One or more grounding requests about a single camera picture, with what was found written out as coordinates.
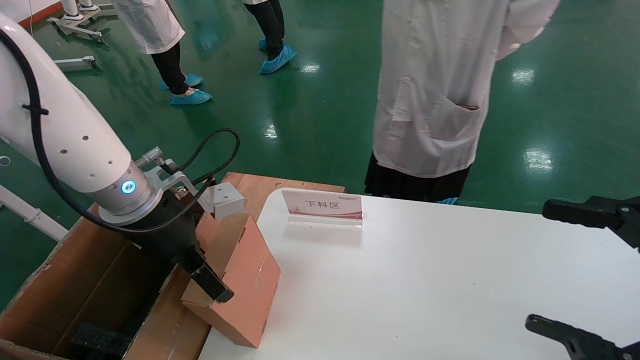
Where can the small cardboard box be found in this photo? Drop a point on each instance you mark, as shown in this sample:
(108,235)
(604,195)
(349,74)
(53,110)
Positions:
(245,280)

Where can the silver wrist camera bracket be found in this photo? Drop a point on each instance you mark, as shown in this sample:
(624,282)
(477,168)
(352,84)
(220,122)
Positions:
(170,177)

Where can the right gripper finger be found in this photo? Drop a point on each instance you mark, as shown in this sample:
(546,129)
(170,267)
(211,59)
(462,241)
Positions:
(580,342)
(600,212)

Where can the white metal stand base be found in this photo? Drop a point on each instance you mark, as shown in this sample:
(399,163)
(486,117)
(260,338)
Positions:
(80,30)

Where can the black foam block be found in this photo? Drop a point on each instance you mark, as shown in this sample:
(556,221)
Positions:
(100,340)

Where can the large open cardboard box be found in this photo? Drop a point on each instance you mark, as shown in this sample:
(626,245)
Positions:
(60,280)

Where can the person lab coat black skirt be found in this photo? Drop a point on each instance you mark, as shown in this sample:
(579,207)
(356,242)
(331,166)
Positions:
(430,100)

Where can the acrylic table sign red print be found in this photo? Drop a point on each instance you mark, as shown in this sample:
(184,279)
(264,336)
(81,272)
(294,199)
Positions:
(322,205)

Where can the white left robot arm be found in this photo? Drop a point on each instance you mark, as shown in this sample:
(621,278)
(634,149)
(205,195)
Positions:
(60,125)

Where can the person black trousers blue covers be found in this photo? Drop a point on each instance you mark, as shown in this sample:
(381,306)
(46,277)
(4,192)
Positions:
(272,25)

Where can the person lab coat black trousers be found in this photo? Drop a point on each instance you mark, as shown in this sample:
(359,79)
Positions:
(150,25)

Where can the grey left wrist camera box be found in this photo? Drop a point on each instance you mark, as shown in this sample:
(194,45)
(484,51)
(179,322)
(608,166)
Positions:
(222,200)

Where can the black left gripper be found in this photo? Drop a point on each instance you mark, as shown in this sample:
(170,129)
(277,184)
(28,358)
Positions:
(167,230)

